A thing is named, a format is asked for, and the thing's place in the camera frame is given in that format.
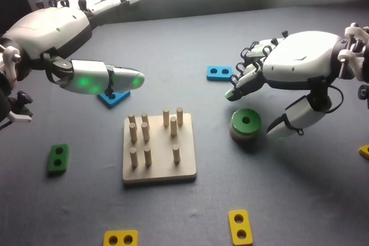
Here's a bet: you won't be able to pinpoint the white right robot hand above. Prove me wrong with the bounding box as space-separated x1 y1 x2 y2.
224 30 345 141

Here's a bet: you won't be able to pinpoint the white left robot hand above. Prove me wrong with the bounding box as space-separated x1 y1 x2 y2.
1 0 146 97

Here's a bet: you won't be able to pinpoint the coloured rings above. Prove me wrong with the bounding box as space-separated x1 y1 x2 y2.
229 108 262 145

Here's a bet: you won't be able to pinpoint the blue two-hole block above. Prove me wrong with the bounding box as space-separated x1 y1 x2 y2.
206 65 233 82

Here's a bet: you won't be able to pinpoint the green two-hole block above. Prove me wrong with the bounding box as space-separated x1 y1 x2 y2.
47 143 70 175

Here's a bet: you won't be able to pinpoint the wooden peg board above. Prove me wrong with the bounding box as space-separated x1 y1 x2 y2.
122 107 198 184

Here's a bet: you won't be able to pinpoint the yellow two-hole block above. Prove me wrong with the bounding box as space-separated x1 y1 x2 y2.
228 209 254 246

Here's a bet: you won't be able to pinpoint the yellow four-hole block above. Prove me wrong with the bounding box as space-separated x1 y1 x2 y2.
103 230 139 246

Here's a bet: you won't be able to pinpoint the grey table cloth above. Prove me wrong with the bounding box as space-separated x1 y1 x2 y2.
0 5 369 246

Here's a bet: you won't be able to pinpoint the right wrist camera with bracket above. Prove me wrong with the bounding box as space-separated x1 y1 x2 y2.
357 84 369 100

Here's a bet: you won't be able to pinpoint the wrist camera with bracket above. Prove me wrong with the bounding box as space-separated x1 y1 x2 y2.
357 84 369 100
7 90 34 123

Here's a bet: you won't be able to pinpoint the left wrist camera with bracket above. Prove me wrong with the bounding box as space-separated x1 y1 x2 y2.
7 90 34 123

